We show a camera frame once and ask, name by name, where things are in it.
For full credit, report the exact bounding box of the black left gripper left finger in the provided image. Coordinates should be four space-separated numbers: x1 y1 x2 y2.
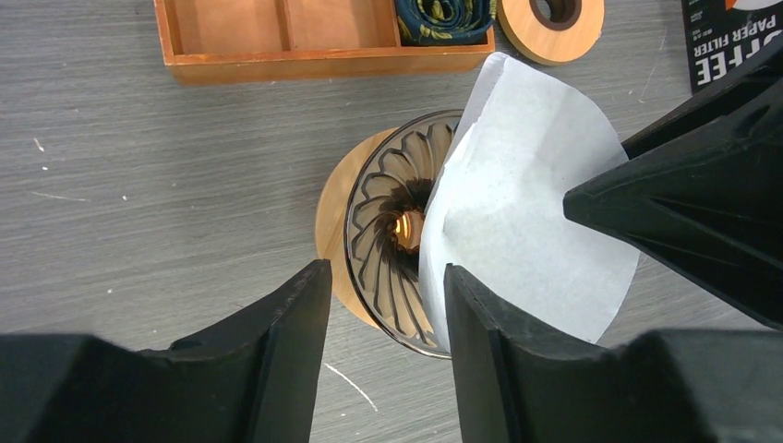
1 259 331 442

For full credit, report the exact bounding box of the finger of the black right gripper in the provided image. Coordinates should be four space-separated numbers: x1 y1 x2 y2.
562 36 783 331

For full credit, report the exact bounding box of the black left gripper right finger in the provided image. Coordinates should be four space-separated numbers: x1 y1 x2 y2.
445 265 782 442

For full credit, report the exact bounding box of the orange coffee filter box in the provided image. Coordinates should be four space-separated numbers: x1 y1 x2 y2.
681 0 782 94

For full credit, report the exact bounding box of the clear grey ribbed dripper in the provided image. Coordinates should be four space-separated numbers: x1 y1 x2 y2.
343 109 463 359

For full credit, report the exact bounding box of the white paper coffee filter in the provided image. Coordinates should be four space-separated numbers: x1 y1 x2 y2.
419 52 639 349

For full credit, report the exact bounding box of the wooden ring holder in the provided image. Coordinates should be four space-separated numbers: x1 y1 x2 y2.
498 0 605 66

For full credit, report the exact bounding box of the black dripper bottom compartment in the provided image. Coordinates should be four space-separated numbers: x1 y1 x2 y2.
394 0 497 46

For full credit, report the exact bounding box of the orange compartment tray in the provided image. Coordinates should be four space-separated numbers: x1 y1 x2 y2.
154 0 495 86

